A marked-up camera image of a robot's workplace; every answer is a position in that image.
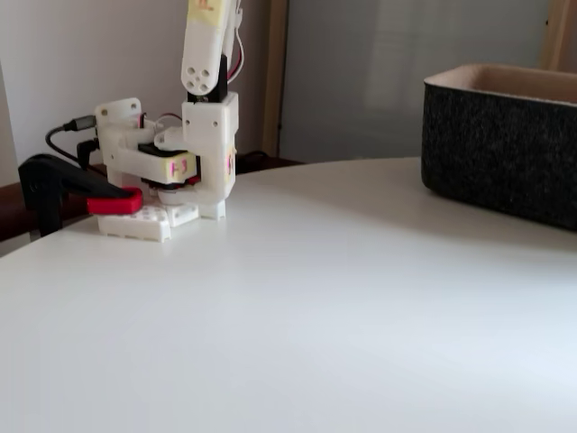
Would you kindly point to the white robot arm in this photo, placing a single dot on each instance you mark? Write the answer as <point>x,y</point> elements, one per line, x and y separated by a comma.
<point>207,135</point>

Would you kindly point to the dark grey felt basket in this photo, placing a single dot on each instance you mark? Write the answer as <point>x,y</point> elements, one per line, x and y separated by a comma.
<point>487,149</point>

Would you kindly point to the black clamp with red pad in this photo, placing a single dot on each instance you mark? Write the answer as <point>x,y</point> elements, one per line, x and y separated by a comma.
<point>40,180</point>

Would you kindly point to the light wooden post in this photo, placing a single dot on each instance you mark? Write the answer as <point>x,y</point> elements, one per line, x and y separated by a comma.
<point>276,67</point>
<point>561,31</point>

